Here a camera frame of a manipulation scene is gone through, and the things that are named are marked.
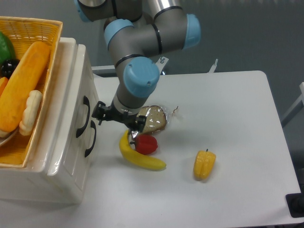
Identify yellow wicker basket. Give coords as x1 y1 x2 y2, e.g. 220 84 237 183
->
0 16 63 168

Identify green toy vegetable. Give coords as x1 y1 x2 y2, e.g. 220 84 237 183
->
0 32 16 66

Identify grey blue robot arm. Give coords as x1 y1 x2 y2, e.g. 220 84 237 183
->
75 0 201 132

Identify yellow toy bell pepper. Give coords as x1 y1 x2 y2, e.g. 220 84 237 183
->
193 149 216 180

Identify white plate in basket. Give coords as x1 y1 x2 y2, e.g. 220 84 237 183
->
0 128 18 146

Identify white drawer cabinet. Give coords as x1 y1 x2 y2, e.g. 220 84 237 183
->
0 37 100 205

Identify orange toy slice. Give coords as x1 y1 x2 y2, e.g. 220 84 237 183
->
0 77 9 96

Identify yellow toy banana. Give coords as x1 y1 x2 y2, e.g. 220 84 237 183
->
119 130 166 171

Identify white metal bracket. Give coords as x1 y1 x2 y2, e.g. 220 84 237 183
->
155 56 219 75

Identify wrapped brown bread slice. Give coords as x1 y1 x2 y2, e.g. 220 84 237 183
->
129 104 185 140

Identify red toy bell pepper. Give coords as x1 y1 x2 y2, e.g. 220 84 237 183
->
130 134 158 155

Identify white frame at right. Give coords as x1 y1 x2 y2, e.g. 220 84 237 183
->
281 82 304 128

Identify cream toy croissant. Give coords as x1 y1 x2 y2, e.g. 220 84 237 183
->
19 90 42 136

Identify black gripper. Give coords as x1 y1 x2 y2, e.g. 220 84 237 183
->
92 101 146 133

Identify black device at edge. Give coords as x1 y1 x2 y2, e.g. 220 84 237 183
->
285 193 304 218

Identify white drawer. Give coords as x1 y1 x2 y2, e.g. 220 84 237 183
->
48 45 98 185
76 120 97 195

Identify orange toy bread loaf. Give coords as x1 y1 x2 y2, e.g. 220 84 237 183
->
0 41 50 134

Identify black toy grapes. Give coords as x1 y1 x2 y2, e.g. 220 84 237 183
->
0 59 20 79

